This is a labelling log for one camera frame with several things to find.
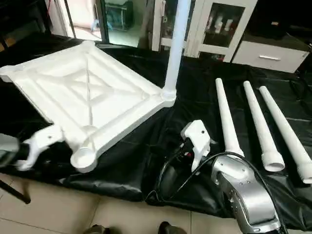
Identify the white plastic table top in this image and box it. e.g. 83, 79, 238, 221
0, 40, 177, 174

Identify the white plastic table leg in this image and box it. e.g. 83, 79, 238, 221
243, 80, 286, 173
259, 85, 312, 185
161, 0, 193, 102
215, 78, 245, 158

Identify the black table mat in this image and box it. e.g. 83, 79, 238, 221
0, 32, 312, 219

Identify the black right robot foot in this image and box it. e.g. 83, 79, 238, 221
157, 221, 187, 234

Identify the black robot foot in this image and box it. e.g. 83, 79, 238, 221
82, 224, 111, 234
157, 221, 187, 234

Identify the black left robot foot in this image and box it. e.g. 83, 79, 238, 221
82, 224, 111, 234

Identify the white drawer unit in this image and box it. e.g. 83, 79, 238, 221
232, 40, 311, 74

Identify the white glass door cabinet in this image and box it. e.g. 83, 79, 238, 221
152, 0, 259, 63

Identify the teal plastic stool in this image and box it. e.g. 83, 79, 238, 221
104, 2, 134, 31

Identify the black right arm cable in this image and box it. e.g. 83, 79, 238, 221
145, 145, 276, 206

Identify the black metal table frame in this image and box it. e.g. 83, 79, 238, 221
0, 179, 31, 205

